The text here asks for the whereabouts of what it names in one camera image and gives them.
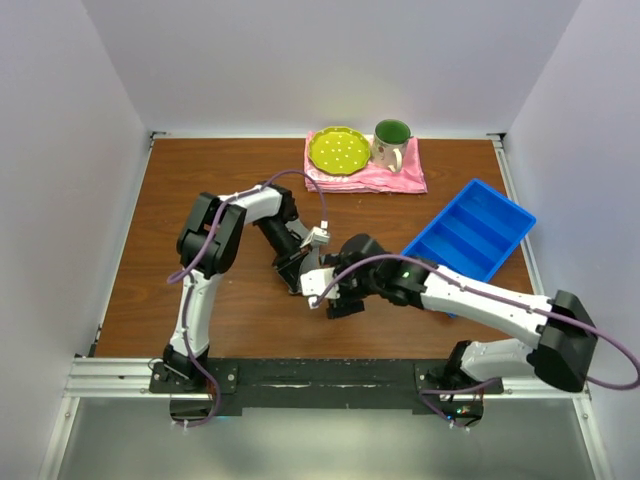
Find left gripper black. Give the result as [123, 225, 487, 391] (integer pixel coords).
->
[256, 216, 312, 292]

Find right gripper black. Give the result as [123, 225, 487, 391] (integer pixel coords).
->
[319, 254, 382, 318]

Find grey sock black stripes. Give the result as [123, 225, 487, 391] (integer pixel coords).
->
[285, 219, 328, 276]

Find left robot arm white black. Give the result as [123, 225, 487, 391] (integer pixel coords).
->
[149, 182, 330, 396]

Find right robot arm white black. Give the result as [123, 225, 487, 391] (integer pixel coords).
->
[300, 234, 597, 393]

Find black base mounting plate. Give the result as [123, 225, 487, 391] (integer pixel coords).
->
[148, 356, 505, 434]

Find pink folded cloth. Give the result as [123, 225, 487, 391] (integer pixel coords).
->
[303, 131, 428, 194]

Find yellow-green dotted plate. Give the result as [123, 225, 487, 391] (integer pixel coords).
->
[307, 126, 370, 176]

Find blue plastic divided bin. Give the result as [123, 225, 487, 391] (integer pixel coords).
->
[402, 179, 536, 282]

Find cream mug green inside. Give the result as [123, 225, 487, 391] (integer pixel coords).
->
[370, 119, 412, 174]

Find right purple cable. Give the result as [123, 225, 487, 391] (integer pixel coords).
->
[307, 252, 640, 434]

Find purple cable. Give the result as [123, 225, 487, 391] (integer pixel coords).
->
[307, 252, 640, 434]
[166, 168, 331, 434]

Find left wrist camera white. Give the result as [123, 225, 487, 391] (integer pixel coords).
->
[299, 226, 331, 250]

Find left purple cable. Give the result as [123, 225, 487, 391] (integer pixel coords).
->
[166, 168, 331, 434]

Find aluminium frame rail front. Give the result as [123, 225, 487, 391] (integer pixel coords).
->
[38, 357, 207, 479]

